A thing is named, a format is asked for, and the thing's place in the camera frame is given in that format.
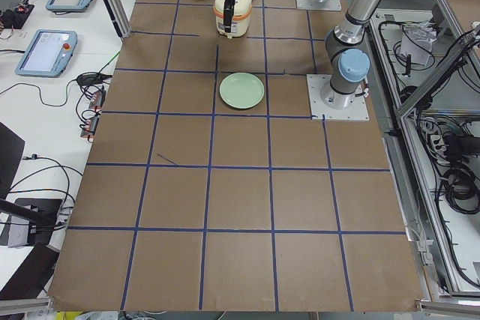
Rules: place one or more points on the white paper bag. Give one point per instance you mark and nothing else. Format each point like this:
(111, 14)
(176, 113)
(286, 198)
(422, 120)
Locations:
(417, 42)

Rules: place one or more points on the green plate near arm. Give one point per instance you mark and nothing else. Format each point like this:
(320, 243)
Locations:
(241, 90)

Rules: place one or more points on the lower teach pendant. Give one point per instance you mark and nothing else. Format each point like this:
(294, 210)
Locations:
(48, 53)

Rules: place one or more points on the white rice cooker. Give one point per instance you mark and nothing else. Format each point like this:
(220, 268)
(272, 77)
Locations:
(240, 21)

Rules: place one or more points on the black camera stand base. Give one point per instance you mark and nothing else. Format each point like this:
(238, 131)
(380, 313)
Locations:
(29, 221)

